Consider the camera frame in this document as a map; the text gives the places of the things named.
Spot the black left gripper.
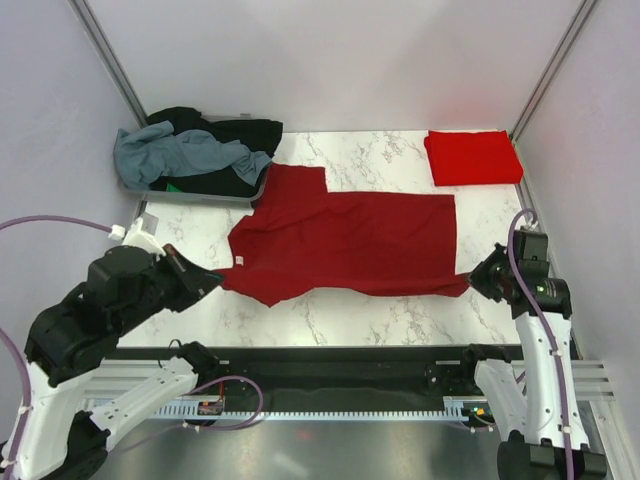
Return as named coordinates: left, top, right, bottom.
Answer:
left=115, top=242, right=226, bottom=336

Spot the dark red t shirt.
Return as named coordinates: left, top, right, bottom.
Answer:
left=221, top=164, right=468, bottom=307

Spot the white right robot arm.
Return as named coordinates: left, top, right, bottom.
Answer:
left=457, top=228, right=608, bottom=479

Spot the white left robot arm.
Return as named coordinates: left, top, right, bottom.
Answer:
left=1, top=217, right=223, bottom=479

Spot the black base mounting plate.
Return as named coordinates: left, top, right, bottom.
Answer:
left=149, top=343, right=526, bottom=414

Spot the green garment in bin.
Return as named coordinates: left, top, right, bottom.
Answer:
left=165, top=183, right=183, bottom=193

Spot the grey plastic laundry bin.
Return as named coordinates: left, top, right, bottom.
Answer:
left=120, top=107, right=283, bottom=203

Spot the folded bright red t shirt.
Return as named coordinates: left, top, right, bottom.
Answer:
left=424, top=131, right=523, bottom=187

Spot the blue grey t shirt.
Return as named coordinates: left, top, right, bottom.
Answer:
left=113, top=121, right=271, bottom=190

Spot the black t shirt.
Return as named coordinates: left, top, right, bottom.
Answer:
left=144, top=105, right=284, bottom=197

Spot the white slotted cable duct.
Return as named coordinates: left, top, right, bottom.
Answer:
left=151, top=396, right=491, bottom=422

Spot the aluminium frame rail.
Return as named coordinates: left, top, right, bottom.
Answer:
left=82, top=357, right=615, bottom=401

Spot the right corner aluminium post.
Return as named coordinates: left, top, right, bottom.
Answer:
left=509, top=0, right=601, bottom=144

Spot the corner aluminium post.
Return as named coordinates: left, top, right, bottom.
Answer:
left=509, top=0, right=601, bottom=144
left=68, top=0, right=147, bottom=126

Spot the left corner aluminium post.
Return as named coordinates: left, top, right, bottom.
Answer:
left=68, top=0, right=147, bottom=126

